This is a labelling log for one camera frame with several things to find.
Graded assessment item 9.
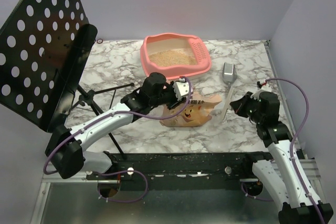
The black perforated music stand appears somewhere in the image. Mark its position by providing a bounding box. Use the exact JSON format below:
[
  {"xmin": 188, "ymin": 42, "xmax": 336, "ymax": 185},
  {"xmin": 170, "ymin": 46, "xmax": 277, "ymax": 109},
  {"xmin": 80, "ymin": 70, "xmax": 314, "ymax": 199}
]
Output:
[{"xmin": 0, "ymin": 0, "xmax": 135, "ymax": 159}]

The grey bag sealing clip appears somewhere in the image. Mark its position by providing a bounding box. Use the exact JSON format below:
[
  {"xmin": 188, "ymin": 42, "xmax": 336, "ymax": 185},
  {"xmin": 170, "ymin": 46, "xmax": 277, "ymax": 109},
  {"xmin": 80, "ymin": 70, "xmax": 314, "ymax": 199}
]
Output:
[{"xmin": 221, "ymin": 87, "xmax": 235, "ymax": 120}]

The clean litter in box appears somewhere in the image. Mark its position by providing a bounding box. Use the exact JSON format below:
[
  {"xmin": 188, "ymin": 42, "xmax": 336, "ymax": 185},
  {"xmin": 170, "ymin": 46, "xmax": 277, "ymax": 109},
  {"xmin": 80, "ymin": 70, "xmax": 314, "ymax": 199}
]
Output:
[{"xmin": 149, "ymin": 50, "xmax": 197, "ymax": 67}]

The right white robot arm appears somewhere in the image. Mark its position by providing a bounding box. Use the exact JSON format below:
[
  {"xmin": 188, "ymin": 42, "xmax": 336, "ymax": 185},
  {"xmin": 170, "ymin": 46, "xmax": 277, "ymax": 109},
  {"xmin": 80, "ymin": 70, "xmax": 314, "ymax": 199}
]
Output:
[{"xmin": 230, "ymin": 90, "xmax": 333, "ymax": 223}]

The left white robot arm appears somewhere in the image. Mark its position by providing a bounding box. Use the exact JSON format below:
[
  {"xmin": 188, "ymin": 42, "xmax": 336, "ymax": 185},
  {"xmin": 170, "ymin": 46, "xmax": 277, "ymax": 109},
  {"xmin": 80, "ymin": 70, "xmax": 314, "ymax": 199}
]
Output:
[{"xmin": 43, "ymin": 72, "xmax": 193, "ymax": 179}]

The pink cat litter box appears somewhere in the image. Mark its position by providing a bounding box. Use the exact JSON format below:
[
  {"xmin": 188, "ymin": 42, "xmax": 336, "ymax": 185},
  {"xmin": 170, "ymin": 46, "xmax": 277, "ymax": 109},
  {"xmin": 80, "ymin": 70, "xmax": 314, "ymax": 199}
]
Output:
[{"xmin": 140, "ymin": 33, "xmax": 212, "ymax": 80}]

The silver metal litter scoop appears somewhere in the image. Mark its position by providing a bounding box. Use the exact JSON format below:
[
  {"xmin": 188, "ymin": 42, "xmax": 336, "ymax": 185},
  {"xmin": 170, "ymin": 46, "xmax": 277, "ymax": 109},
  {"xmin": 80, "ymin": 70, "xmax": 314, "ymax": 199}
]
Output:
[{"xmin": 222, "ymin": 62, "xmax": 237, "ymax": 87}]

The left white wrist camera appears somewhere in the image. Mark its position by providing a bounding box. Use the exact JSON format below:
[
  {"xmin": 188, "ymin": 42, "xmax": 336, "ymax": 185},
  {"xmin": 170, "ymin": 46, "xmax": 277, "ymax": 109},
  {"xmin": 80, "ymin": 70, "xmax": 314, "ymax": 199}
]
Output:
[{"xmin": 173, "ymin": 77, "xmax": 193, "ymax": 101}]

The beige cat litter bag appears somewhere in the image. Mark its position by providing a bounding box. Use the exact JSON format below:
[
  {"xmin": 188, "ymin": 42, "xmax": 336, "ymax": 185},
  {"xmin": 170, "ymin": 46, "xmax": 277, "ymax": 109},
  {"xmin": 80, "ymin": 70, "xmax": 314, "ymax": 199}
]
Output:
[{"xmin": 160, "ymin": 92, "xmax": 222, "ymax": 127}]

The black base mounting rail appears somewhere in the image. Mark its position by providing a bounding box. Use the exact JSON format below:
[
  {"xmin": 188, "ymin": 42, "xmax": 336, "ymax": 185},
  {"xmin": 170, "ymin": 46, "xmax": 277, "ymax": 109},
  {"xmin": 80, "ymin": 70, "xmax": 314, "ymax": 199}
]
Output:
[{"xmin": 86, "ymin": 152, "xmax": 292, "ymax": 190}]

